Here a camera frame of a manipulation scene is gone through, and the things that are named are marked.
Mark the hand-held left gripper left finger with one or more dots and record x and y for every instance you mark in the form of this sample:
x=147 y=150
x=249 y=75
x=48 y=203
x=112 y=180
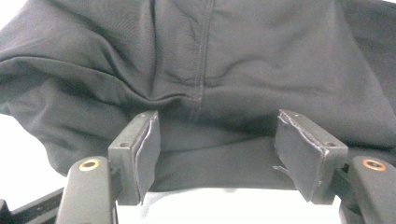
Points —
x=134 y=161

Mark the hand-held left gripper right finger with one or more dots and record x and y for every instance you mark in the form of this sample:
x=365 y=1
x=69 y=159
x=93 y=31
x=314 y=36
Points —
x=308 y=158

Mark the black pants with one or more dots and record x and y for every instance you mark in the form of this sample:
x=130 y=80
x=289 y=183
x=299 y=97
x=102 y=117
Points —
x=249 y=62

